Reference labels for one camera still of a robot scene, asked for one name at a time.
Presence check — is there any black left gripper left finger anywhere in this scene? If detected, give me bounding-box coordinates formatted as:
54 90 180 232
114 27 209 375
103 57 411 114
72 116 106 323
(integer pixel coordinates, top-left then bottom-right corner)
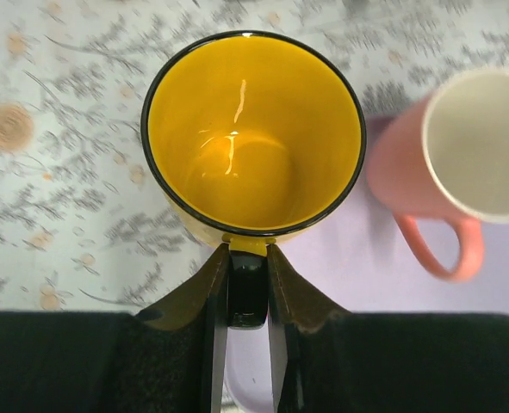
0 246 229 412

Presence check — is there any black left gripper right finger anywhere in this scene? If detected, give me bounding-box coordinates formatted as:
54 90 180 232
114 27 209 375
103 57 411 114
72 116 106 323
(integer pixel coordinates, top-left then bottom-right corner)
267 245 509 412

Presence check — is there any yellow ceramic mug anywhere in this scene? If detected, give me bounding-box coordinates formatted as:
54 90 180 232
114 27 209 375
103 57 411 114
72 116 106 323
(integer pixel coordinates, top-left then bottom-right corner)
140 30 367 330

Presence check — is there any pink ceramic mug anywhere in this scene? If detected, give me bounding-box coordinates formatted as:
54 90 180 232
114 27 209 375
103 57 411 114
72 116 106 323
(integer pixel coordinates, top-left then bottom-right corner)
366 67 509 281

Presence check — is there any lavender plastic serving tray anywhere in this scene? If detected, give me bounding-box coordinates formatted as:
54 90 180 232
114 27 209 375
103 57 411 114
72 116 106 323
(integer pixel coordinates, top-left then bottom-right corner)
221 115 509 412

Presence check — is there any white floral tablecloth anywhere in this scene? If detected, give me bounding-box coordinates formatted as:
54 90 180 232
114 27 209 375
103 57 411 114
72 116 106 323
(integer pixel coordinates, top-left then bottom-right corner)
0 1 509 311

